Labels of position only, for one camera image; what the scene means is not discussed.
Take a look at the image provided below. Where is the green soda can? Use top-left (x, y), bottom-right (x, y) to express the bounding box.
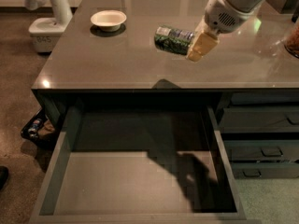
top-left (154, 26), bottom-right (195, 55)

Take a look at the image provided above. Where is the black bin with cans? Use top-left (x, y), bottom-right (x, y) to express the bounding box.
top-left (21, 109), bottom-right (58, 150)

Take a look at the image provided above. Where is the dark lower drawer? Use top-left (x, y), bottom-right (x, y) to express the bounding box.
top-left (224, 140), bottom-right (299, 161)

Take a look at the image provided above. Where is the dark middle drawer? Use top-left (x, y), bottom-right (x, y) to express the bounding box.
top-left (219, 105), bottom-right (299, 133)

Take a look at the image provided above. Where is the open grey top drawer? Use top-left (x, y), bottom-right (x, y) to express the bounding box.
top-left (30, 105), bottom-right (246, 224)

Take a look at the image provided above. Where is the brown object on table edge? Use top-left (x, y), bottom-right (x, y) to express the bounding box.
top-left (284, 26), bottom-right (299, 58)

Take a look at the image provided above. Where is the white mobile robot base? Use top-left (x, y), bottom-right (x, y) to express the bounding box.
top-left (24, 0), bottom-right (72, 53)

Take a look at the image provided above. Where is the dark bottom drawer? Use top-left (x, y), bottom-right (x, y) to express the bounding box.
top-left (231, 162), bottom-right (299, 179)

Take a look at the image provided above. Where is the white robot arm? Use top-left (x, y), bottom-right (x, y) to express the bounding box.
top-left (187, 0), bottom-right (265, 62)

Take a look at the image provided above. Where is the dark drawer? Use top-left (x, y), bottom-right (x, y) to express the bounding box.
top-left (224, 140), bottom-right (299, 161)
top-left (219, 105), bottom-right (299, 133)
top-left (231, 162), bottom-right (299, 179)

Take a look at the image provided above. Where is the white paper bowl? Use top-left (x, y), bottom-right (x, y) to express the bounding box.
top-left (91, 10), bottom-right (127, 32)

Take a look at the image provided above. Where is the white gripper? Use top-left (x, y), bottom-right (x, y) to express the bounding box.
top-left (186, 0), bottom-right (257, 62)

